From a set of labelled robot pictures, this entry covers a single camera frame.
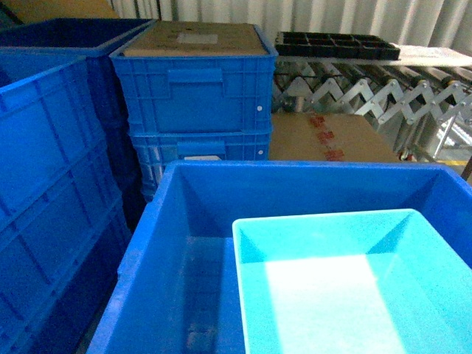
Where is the teal plastic tray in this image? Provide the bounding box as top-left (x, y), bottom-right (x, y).
top-left (232, 209), bottom-right (471, 353)

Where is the brown cardboard box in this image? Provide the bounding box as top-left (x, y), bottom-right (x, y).
top-left (269, 113), bottom-right (400, 163)

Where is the blue crate centre middle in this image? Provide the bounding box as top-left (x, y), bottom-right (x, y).
top-left (130, 127), bottom-right (272, 202)

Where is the blue crate centre top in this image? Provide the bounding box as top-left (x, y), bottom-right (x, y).
top-left (110, 24), bottom-right (277, 134)

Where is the large blue crate right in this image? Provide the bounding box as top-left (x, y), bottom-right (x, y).
top-left (88, 160), bottom-right (471, 353)

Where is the cardboard sheet in crate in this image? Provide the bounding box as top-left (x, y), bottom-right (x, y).
top-left (123, 21), bottom-right (267, 57)

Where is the black compartment tray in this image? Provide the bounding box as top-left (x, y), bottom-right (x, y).
top-left (275, 32), bottom-right (400, 60)

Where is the tall blue crate left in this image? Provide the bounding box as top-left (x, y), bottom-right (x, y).
top-left (1, 53), bottom-right (131, 353)

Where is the expandable roller conveyor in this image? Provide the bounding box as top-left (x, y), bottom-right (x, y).
top-left (272, 45), bottom-right (471, 166)

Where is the dark blue crate rear left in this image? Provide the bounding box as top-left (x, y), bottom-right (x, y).
top-left (1, 18), bottom-right (153, 231)

